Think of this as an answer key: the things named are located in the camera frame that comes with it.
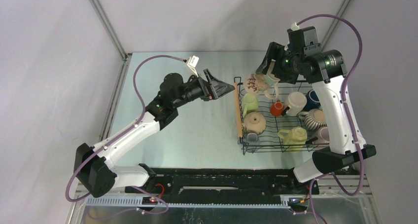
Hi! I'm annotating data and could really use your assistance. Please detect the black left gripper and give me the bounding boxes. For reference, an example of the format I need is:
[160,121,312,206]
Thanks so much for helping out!
[173,69,234,108]

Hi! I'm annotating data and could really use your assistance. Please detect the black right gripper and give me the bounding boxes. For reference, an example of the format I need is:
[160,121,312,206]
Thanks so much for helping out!
[256,41,302,85]

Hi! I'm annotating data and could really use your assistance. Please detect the floral patterned cream mug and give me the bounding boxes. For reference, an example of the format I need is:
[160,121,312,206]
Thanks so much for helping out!
[243,74,279,100]

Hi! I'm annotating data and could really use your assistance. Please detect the white mug black handle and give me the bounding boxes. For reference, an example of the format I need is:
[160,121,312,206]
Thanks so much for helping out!
[281,91,307,116]

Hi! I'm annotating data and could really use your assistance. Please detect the small red orange cup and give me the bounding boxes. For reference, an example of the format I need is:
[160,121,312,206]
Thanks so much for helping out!
[270,100,285,117]

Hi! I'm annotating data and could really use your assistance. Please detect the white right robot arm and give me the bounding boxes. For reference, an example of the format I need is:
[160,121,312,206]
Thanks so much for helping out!
[256,42,377,193]

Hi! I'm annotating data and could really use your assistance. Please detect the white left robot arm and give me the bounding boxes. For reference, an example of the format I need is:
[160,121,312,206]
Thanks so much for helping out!
[74,69,235,198]

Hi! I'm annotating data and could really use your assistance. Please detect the light green mug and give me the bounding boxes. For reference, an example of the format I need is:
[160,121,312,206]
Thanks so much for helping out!
[242,93,259,117]

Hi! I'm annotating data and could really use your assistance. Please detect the beige round speckled mug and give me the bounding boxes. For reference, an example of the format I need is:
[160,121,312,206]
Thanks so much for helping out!
[242,112,267,134]

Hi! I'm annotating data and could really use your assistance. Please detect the dark blue mug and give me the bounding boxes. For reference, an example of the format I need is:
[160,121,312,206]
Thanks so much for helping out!
[303,90,321,111]

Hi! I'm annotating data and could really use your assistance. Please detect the small grey blue cup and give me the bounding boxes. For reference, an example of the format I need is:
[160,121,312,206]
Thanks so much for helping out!
[246,133,259,145]

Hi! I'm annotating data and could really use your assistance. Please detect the striped grey white mug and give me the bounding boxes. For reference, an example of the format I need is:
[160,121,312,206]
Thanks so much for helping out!
[297,109,327,131]

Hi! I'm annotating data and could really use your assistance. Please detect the yellow green faceted mug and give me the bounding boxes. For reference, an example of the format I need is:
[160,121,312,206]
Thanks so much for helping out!
[278,126,308,152]

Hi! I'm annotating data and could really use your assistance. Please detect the left wooden rack handle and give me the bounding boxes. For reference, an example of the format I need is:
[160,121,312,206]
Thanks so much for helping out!
[233,82,243,139]

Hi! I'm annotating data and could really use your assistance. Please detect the black wire dish rack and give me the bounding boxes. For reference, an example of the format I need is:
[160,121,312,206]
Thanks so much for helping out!
[234,76,329,155]

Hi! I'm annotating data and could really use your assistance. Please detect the aluminium slotted rail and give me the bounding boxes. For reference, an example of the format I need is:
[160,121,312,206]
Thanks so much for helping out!
[85,196,290,209]

